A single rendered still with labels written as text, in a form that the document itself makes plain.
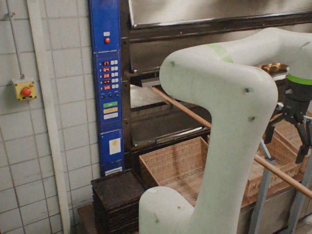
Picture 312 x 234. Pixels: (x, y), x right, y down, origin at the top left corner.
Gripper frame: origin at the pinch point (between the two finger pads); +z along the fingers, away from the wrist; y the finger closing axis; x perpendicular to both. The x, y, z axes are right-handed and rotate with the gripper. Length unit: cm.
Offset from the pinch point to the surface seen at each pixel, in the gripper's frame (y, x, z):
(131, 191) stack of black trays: -70, -26, 64
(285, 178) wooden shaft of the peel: -8.1, 20.2, 25.5
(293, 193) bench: -49, 103, 97
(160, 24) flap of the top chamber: -99, 5, -27
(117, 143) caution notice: -99, -23, 47
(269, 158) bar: -45, 59, 49
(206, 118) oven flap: -103, 53, 46
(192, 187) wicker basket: -79, 27, 86
